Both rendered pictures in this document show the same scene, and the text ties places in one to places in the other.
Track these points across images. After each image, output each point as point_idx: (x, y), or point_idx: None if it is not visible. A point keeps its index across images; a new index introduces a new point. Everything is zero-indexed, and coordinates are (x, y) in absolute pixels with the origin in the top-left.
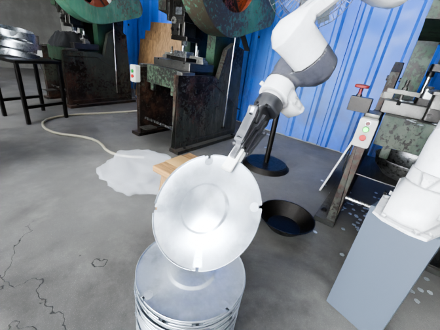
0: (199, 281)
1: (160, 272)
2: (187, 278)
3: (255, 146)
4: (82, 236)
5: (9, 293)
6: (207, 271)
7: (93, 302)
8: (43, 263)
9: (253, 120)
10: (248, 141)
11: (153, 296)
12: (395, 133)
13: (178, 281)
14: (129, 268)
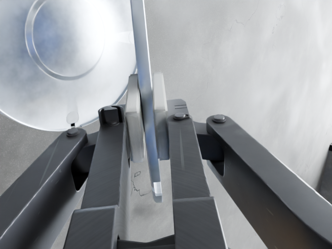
0: (77, 4)
1: (108, 60)
2: (89, 21)
3: (44, 169)
4: (65, 237)
5: (132, 166)
6: (53, 10)
7: (80, 126)
8: None
9: (298, 189)
10: (171, 139)
11: (130, 29)
12: None
13: (102, 26)
14: (27, 163)
